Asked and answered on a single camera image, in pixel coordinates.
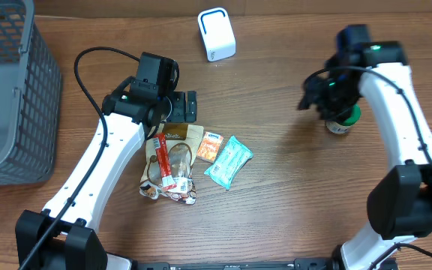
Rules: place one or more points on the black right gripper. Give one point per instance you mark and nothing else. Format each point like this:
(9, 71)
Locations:
(311, 100)

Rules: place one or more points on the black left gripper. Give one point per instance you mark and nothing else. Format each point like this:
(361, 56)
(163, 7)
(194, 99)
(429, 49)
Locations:
(190, 106)

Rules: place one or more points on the green lid glass jar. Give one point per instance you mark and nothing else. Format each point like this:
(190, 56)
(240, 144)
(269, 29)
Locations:
(343, 127)

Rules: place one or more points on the orange tissue packet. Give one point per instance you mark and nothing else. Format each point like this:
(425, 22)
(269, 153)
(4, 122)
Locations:
(209, 146)

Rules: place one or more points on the dried food snack bag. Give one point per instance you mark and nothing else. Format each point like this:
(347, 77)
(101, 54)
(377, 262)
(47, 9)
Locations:
(173, 180)

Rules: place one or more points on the teal wet wipes pack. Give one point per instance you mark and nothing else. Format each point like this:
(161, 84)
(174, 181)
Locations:
(233, 157)

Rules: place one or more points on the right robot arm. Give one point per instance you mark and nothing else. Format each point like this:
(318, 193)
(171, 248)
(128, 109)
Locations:
(399, 208)

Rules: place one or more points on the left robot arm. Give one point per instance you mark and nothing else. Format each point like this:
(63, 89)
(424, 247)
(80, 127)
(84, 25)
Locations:
(64, 235)

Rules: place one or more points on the white barcode scanner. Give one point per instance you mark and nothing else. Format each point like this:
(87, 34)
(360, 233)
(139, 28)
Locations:
(217, 34)

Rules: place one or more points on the grey plastic mesh basket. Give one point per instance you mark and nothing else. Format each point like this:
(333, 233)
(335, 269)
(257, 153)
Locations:
(30, 97)

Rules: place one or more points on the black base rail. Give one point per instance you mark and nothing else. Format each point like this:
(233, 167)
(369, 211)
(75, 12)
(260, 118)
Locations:
(216, 266)

